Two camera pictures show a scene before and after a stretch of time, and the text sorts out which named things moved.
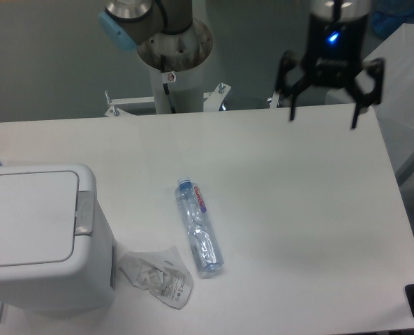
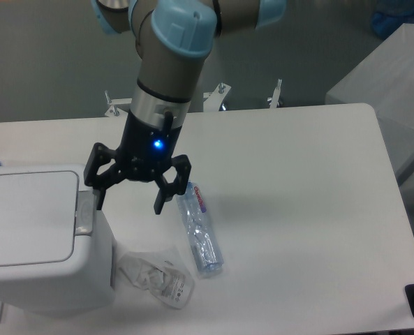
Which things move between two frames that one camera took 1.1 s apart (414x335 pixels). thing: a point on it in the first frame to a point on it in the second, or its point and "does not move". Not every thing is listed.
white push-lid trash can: x=47 y=246 does not move
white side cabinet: x=403 y=116 does not move
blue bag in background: x=389 y=15 does not move
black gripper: x=333 y=52 to x=145 y=152
